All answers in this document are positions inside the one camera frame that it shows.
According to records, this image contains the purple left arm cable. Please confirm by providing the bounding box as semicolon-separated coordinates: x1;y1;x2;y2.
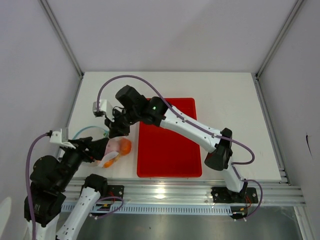
26;132;52;240

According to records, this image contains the orange pumpkin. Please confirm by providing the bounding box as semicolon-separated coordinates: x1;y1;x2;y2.
102;158;115;168

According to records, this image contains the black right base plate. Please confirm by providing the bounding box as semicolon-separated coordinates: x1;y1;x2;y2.
211;187;259;204

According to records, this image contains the aluminium corner post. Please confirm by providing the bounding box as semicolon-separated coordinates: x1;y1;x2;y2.
254;0;307;78
39;0;84;78

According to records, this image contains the red plastic tray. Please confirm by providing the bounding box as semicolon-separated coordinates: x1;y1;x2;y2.
136;97;203;179

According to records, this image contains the right aluminium corner post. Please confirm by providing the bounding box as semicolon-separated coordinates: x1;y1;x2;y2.
254;0;307;78

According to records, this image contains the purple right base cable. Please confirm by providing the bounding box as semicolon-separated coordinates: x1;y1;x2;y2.
231;178;263;223

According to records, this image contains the left aluminium corner post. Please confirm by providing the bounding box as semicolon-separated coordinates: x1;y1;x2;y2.
39;0;84;78

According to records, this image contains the aluminium front rail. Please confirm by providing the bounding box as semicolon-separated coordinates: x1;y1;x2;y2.
59;177;307;207

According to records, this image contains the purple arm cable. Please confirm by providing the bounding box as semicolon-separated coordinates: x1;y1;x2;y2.
96;74;256;166
26;132;52;240

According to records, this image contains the white slotted cable duct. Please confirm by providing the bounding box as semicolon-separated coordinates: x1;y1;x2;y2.
61;204;233;216

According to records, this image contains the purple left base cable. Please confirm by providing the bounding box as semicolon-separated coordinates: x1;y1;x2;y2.
89;196;124;221

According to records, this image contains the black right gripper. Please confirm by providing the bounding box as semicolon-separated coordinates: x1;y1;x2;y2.
105;107;140;138

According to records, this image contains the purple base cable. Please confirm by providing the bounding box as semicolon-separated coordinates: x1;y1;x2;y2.
231;178;263;223
89;196;124;221

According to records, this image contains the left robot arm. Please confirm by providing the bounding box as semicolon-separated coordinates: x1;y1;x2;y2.
24;133;109;240

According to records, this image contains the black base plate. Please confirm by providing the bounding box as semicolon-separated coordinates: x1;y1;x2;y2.
211;187;259;204
106;185;125;201

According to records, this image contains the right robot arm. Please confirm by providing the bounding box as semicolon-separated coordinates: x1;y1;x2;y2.
96;85;248;202

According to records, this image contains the orange fruit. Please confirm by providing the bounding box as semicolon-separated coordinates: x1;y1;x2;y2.
118;138;132;156

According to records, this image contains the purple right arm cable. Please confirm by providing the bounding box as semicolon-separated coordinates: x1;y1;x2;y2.
96;74;256;166

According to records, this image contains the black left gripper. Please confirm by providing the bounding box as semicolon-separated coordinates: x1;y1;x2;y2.
56;135;109;190

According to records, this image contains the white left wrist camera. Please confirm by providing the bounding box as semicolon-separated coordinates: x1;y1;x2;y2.
49;128;76;149

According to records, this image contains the clear zip top bag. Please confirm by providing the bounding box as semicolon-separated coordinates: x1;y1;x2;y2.
72;125;125;168

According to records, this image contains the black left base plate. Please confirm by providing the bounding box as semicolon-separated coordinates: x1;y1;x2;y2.
106;185;125;201

